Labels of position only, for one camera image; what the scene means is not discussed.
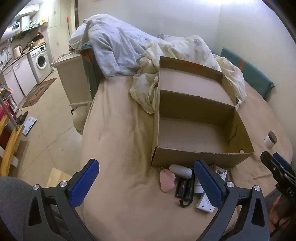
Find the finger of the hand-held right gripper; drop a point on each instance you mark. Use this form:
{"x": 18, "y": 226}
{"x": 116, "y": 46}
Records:
{"x": 268, "y": 160}
{"x": 281, "y": 160}

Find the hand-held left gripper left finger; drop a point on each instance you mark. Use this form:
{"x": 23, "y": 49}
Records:
{"x": 84, "y": 183}

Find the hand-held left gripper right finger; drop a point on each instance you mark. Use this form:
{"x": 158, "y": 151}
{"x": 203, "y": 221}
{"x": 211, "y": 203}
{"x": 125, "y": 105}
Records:
{"x": 208, "y": 185}

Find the white remote control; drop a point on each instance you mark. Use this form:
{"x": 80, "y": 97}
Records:
{"x": 204, "y": 205}

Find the black printed tube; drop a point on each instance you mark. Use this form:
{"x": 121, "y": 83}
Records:
{"x": 181, "y": 187}

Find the white earbuds case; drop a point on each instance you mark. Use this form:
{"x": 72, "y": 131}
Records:
{"x": 180, "y": 171}

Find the pink cloud-shaped case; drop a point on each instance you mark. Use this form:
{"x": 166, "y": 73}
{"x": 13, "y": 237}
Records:
{"x": 166, "y": 183}

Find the cardboard box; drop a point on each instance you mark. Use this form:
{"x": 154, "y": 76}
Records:
{"x": 185, "y": 139}

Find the person's right hand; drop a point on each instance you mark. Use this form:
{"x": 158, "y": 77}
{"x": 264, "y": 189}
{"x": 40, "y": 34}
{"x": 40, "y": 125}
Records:
{"x": 276, "y": 208}

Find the white jar with brown lid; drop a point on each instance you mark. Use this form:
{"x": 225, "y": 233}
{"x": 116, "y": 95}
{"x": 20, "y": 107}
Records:
{"x": 269, "y": 141}

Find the cardboard sheet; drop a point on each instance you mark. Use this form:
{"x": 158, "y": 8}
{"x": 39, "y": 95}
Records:
{"x": 59, "y": 177}

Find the cream round pot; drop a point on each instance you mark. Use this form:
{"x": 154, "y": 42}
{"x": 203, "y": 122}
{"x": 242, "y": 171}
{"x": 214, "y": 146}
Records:
{"x": 79, "y": 119}

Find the white bathroom scale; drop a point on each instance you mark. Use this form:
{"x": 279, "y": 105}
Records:
{"x": 29, "y": 125}

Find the yellow wooden chair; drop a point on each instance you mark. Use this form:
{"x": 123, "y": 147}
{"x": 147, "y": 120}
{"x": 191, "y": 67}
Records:
{"x": 12, "y": 143}

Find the black slipper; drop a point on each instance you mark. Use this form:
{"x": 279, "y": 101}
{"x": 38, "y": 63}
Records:
{"x": 22, "y": 118}

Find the red bag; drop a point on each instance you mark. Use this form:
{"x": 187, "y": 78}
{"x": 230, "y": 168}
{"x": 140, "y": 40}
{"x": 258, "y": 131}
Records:
{"x": 4, "y": 125}

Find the brown floor rug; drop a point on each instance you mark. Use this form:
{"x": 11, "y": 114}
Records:
{"x": 38, "y": 92}

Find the grey metal pole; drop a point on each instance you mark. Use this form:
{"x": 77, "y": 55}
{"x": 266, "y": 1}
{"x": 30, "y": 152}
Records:
{"x": 9, "y": 113}

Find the white bedside cabinet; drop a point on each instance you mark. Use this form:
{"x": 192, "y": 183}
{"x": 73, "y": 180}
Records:
{"x": 69, "y": 76}

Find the teal bed headboard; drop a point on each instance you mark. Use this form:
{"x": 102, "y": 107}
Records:
{"x": 90, "y": 67}

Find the white kitchen cabinet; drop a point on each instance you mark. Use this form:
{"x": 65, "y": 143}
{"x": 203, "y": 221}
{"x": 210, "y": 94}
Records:
{"x": 18, "y": 74}

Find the white washing machine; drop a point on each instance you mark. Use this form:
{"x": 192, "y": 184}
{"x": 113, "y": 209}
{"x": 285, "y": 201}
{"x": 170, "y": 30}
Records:
{"x": 40, "y": 61}

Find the cream printed quilt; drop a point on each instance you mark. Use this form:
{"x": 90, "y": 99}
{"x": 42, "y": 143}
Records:
{"x": 161, "y": 48}

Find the light blue quilt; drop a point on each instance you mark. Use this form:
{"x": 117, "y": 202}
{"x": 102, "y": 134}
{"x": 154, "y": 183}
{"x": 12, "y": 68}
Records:
{"x": 115, "y": 39}

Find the cream electric kettle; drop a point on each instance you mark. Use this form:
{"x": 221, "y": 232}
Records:
{"x": 17, "y": 51}

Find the grey floral pillow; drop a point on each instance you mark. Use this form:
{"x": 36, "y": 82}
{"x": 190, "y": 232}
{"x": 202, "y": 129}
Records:
{"x": 165, "y": 37}

